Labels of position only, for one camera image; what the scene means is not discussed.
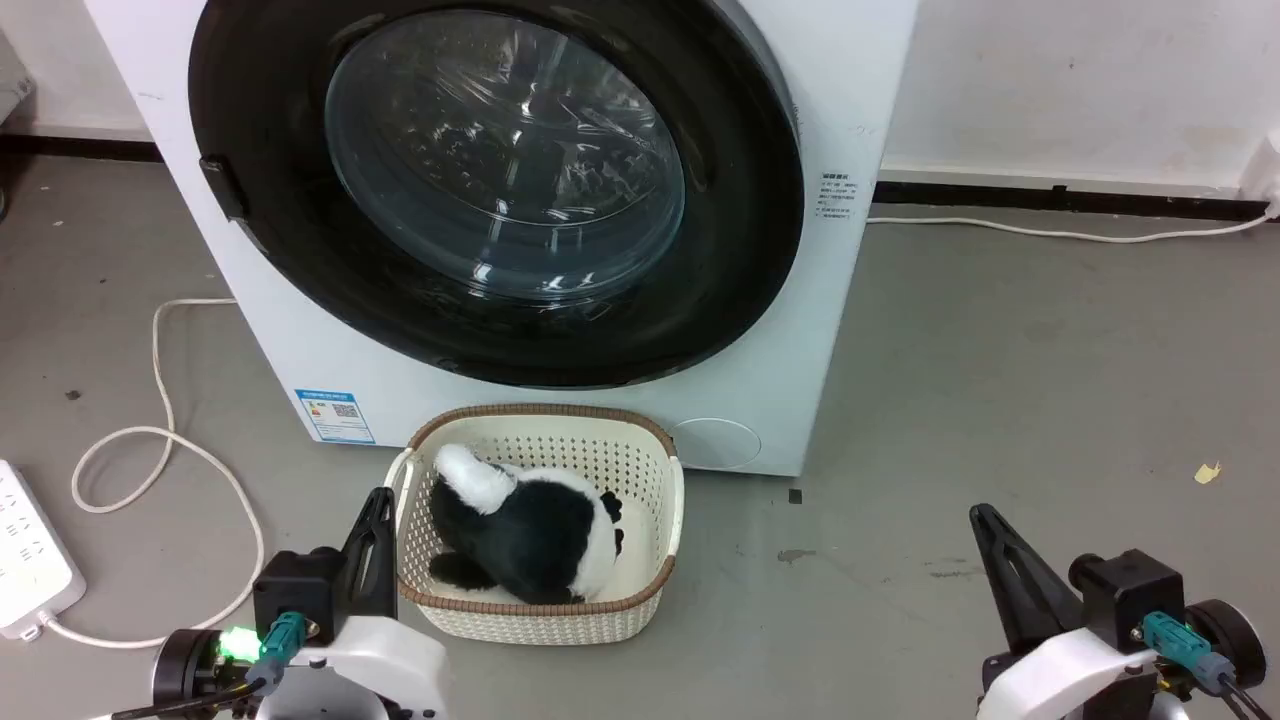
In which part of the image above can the black and white plush toy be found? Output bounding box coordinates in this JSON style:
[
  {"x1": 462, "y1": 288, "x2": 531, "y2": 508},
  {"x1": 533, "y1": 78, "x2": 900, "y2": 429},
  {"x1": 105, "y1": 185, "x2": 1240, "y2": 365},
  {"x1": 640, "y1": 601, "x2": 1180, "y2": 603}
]
[{"x1": 429, "y1": 443, "x2": 626, "y2": 606}]

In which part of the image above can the white wall plug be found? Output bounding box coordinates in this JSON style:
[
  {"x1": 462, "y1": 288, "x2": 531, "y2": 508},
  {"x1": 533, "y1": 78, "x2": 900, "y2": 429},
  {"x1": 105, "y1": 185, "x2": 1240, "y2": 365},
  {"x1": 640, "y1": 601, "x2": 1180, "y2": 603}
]
[{"x1": 1240, "y1": 130, "x2": 1280, "y2": 216}]

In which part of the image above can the white front-load washing machine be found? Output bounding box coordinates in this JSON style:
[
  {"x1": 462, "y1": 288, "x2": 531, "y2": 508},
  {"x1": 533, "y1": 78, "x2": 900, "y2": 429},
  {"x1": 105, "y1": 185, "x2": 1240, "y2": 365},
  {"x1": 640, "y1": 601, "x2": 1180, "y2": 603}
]
[{"x1": 84, "y1": 0, "x2": 919, "y2": 478}]

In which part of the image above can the thin white wall cable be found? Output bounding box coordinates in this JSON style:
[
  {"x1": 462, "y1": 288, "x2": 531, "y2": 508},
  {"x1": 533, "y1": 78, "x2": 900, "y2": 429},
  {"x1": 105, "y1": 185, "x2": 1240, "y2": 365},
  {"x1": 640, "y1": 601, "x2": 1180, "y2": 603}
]
[{"x1": 866, "y1": 205, "x2": 1280, "y2": 245}]

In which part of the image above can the black round glass washer door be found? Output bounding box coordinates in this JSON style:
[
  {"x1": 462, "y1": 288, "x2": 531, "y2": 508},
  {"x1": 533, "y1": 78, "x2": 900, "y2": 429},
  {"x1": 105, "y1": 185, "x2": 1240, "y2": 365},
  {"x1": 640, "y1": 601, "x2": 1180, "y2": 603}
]
[{"x1": 187, "y1": 0, "x2": 806, "y2": 390}]

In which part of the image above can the cream perforated laundry basket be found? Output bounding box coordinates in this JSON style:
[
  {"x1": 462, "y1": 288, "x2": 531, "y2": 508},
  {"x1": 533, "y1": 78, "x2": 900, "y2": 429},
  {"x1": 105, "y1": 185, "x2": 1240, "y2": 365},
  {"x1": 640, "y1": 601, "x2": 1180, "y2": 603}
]
[{"x1": 385, "y1": 403, "x2": 686, "y2": 646}]

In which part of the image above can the white power cord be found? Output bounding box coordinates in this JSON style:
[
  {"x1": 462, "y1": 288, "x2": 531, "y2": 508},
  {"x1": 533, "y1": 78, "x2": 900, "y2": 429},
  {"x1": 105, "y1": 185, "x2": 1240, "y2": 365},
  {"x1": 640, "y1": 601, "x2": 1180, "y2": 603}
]
[{"x1": 38, "y1": 297, "x2": 266, "y2": 650}]

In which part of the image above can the teal plug right gripper cable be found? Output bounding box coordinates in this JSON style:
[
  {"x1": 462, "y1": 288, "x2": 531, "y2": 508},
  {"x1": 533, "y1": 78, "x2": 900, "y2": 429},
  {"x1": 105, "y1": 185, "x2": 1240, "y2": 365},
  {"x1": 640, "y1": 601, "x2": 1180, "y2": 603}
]
[{"x1": 1142, "y1": 611, "x2": 1280, "y2": 720}]

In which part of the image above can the white power strip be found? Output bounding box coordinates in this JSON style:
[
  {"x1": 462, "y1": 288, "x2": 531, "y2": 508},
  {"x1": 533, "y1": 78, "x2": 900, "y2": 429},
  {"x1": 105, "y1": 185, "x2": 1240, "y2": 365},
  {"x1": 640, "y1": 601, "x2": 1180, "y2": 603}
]
[{"x1": 0, "y1": 459, "x2": 87, "y2": 642}]

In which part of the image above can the small black text sticker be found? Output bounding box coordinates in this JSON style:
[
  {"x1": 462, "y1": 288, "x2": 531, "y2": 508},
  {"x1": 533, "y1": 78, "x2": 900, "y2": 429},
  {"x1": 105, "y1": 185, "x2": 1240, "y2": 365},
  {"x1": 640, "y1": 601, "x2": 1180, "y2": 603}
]
[{"x1": 818, "y1": 172, "x2": 863, "y2": 223}]

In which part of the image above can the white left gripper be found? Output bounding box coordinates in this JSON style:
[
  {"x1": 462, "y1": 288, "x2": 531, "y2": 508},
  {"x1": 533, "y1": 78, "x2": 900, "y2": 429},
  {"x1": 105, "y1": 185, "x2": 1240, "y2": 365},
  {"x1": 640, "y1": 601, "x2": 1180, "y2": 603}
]
[{"x1": 255, "y1": 488, "x2": 448, "y2": 720}]

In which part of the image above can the round white filter cover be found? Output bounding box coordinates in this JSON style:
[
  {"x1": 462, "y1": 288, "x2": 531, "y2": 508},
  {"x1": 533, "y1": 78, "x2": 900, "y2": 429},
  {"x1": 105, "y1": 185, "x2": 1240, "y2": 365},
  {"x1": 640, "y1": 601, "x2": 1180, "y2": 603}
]
[{"x1": 669, "y1": 417, "x2": 763, "y2": 471}]

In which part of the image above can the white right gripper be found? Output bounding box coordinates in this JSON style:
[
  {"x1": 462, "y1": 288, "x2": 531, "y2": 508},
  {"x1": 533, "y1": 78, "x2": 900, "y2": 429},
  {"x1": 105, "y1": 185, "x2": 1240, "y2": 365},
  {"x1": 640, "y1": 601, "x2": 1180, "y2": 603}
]
[{"x1": 967, "y1": 503, "x2": 1191, "y2": 720}]

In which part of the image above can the blue energy label sticker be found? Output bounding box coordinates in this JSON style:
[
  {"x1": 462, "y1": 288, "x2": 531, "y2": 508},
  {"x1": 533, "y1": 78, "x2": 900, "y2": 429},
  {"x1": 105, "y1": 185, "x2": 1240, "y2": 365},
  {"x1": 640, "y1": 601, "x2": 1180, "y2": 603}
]
[{"x1": 295, "y1": 388, "x2": 377, "y2": 446}]

